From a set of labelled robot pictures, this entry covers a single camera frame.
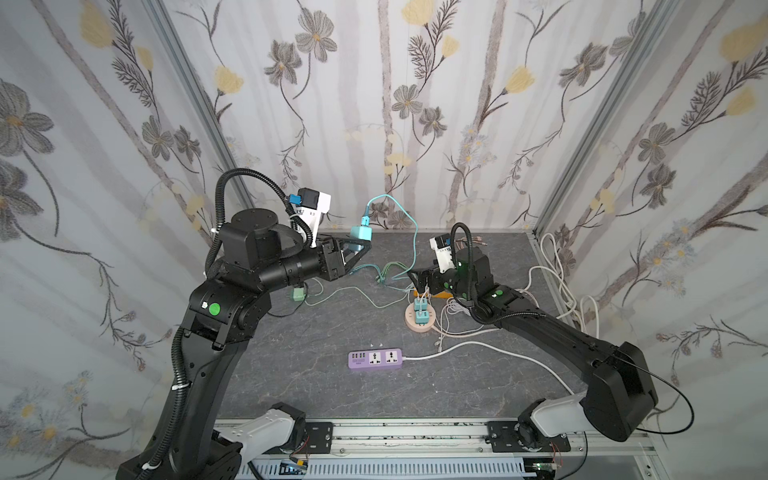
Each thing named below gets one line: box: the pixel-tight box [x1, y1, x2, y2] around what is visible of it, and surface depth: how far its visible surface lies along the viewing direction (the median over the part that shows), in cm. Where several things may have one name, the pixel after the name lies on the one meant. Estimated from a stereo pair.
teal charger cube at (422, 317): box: [415, 310, 431, 325], surface depth 92 cm
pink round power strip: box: [405, 303, 436, 334], surface depth 95 cm
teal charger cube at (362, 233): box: [350, 226, 373, 241], surface depth 52 cm
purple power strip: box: [348, 348, 403, 370], surface depth 86 cm
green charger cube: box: [293, 287, 305, 301], surface depth 100 cm
